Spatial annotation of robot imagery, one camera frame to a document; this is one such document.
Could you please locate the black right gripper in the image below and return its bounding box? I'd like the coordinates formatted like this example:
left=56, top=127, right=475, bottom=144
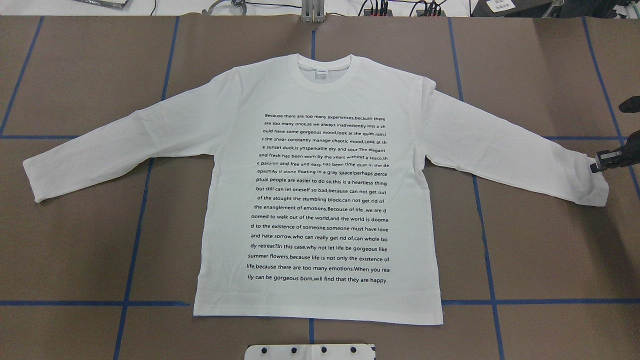
left=590, top=95, right=640, bottom=174

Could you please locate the white long-sleeve printed shirt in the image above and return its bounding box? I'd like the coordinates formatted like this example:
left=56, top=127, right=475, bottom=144
left=23, top=54, right=609, bottom=326

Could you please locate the black laptop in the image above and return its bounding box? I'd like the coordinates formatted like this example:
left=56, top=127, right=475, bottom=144
left=471, top=0, right=565, bottom=18

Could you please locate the black connector box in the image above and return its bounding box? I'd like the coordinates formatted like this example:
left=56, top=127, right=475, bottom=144
left=409, top=0, right=446, bottom=18
left=358, top=0, right=393, bottom=17

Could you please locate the grey aluminium frame post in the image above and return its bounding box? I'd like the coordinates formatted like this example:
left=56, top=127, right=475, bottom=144
left=301, top=0, right=326, bottom=23

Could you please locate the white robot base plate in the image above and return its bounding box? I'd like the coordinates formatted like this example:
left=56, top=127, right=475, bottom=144
left=244, top=343, right=377, bottom=360

